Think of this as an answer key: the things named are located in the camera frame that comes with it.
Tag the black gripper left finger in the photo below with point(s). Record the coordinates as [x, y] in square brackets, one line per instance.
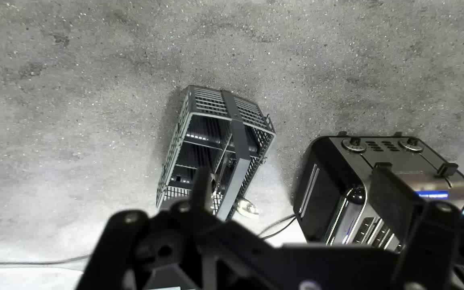
[118, 242]

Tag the black plastic crate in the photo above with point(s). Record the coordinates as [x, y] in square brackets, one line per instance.
[233, 110]

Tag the black and chrome four-slot toaster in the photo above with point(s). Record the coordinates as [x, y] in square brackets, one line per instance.
[323, 187]

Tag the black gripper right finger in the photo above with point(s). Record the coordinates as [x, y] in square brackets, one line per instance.
[428, 242]

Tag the white power plug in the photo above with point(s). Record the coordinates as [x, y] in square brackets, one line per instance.
[246, 206]

